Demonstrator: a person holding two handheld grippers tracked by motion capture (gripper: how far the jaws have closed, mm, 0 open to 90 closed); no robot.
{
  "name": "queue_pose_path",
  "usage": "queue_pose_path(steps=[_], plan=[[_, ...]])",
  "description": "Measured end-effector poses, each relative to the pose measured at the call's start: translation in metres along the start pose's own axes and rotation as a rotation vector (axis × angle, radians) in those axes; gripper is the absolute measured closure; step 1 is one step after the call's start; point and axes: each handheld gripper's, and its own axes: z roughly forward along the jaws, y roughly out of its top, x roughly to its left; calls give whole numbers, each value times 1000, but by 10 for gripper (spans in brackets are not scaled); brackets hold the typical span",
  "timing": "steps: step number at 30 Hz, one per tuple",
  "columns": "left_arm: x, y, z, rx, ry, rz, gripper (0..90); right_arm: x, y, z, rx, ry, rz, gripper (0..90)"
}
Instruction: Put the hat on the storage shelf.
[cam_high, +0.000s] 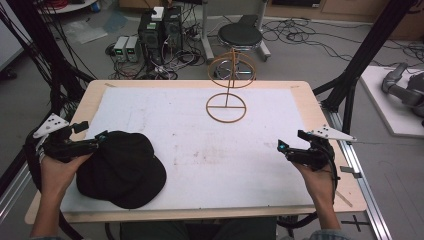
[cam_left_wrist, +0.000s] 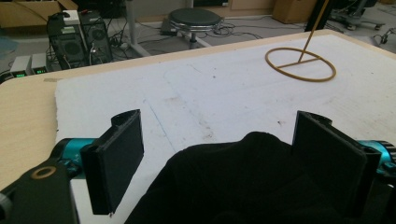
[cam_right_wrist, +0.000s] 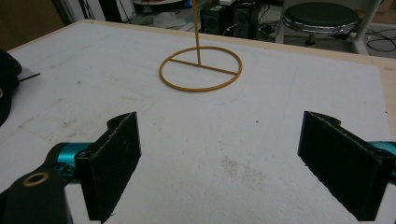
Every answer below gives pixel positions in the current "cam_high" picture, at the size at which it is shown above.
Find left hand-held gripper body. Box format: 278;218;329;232
32;113;101;164

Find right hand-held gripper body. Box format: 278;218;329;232
286;124;357;171

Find black cap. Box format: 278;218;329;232
75;130;168;210

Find person's right hand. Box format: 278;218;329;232
293;163;336;210

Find person's left hand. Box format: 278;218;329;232
39;153;93;205

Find white table mat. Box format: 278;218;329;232
59;87;315;214

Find white floor board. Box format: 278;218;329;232
359;65;424;138

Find grey power supply unit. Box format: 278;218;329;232
113;35;130;63
125;35;142;63

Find clear plastic sheet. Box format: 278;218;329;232
62;19;109;45

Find black computer tower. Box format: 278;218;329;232
162;5;184;54
137;11;164;66

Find person's dark trousers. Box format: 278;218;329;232
119;217;278;240

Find black round stool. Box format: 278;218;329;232
213;14;265;81

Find white box on computer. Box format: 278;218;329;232
150;6;165;22

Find aluminium rail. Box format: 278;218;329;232
322;106;394;240
0;161;35;223

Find orange wire hat stand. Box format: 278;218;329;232
205;48;258;124

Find black metal frame post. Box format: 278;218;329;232
312;0;418;135
0;0;96;116

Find tangled cables by computers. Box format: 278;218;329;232
105;39;207;81

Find black floor cables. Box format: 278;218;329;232
261;17;424;69

